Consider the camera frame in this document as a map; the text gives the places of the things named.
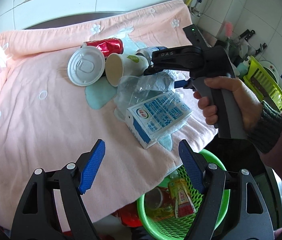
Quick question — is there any orange tea plastic bottle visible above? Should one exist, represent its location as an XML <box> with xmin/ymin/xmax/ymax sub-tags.
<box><xmin>168</xmin><ymin>178</ymin><xmax>196</xmax><ymax>218</ymax></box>

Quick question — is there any blue beverage can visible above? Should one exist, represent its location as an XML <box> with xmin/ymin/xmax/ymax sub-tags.
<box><xmin>136</xmin><ymin>46</ymin><xmax>167</xmax><ymax>64</ymax></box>

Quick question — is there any white blue milk carton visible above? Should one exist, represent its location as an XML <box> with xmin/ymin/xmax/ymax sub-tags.
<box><xmin>125</xmin><ymin>91</ymin><xmax>192</xmax><ymax>149</ymax></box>

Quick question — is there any red plastic cup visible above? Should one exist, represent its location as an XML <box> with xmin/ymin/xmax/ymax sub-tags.
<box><xmin>144</xmin><ymin>186</ymin><xmax>171</xmax><ymax>210</ymax></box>

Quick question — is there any white paper cup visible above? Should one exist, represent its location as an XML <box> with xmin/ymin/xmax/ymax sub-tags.
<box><xmin>105</xmin><ymin>53</ymin><xmax>149</xmax><ymax>87</ymax></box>

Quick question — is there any crushed red cola can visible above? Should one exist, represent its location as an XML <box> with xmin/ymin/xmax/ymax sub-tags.
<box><xmin>81</xmin><ymin>38</ymin><xmax>124</xmax><ymax>57</ymax></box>

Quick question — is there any white plastic lid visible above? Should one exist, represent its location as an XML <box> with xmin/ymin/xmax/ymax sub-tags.
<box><xmin>67</xmin><ymin>46</ymin><xmax>105</xmax><ymax>87</ymax></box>

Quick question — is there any yellow snack wrapper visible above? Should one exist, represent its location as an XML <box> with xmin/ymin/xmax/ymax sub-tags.
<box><xmin>149</xmin><ymin>204</ymin><xmax>174</xmax><ymax>220</ymax></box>

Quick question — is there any person right hand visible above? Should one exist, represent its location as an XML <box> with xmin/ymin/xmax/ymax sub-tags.
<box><xmin>194</xmin><ymin>76</ymin><xmax>263</xmax><ymax>132</ymax></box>

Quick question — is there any red stool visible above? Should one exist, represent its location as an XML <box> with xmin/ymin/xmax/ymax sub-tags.
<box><xmin>112</xmin><ymin>202</ymin><xmax>142</xmax><ymax>228</ymax></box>

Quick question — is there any green dish rack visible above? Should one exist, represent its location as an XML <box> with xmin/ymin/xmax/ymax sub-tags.
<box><xmin>243</xmin><ymin>56</ymin><xmax>282</xmax><ymax>112</ymax></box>

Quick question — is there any green mesh waste basket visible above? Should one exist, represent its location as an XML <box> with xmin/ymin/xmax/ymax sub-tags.
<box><xmin>136</xmin><ymin>148</ymin><xmax>231</xmax><ymax>240</ymax></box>

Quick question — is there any pink towel cloth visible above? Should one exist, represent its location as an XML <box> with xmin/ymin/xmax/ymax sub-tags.
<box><xmin>0</xmin><ymin>0</ymin><xmax>216</xmax><ymax>229</ymax></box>

